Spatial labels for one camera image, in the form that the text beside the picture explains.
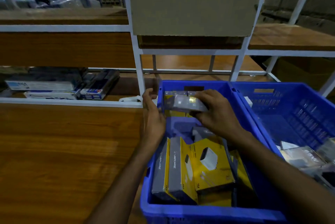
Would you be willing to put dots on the person's left hand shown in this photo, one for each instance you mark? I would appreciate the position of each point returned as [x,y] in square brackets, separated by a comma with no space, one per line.
[154,124]

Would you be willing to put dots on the person's right hand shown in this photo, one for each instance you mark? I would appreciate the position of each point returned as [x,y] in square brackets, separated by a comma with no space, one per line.
[222,119]

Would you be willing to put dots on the white metal shelving rack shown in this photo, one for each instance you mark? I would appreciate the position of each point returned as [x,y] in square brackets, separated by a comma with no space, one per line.
[52,166]

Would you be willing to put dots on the white charger box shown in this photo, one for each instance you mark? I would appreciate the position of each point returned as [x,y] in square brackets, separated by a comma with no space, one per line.
[327,179]

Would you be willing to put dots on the person's right forearm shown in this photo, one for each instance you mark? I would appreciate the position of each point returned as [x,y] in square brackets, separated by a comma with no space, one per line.
[288,184]

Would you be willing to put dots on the open brown cardboard box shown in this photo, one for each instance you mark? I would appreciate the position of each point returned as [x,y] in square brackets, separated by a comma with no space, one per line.
[301,74]

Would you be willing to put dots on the group of yellow charger boxes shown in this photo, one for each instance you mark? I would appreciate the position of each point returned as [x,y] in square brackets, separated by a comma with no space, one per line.
[209,174]

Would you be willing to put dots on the black flat case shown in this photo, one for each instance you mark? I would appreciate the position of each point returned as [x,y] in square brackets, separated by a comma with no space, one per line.
[52,74]

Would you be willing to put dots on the clear plastic sheet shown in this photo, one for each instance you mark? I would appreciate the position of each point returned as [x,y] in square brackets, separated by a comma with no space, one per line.
[68,2]

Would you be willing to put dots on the white plastic piece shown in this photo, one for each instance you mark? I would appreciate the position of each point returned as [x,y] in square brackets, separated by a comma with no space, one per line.
[130,98]

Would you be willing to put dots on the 65W orange charger box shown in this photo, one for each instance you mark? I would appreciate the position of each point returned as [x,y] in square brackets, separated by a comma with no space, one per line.
[301,158]

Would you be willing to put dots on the person's left forearm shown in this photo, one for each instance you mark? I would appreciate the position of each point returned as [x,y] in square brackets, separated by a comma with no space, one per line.
[117,192]

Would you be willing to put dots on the flat brown cardboard box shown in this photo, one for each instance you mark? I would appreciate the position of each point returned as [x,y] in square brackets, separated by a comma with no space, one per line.
[196,1]

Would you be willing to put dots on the white plastic packet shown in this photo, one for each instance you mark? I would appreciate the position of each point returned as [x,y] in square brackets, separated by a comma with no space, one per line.
[39,86]

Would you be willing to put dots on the blue plastic crate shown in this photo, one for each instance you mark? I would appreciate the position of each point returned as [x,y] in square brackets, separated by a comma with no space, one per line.
[288,106]
[209,216]

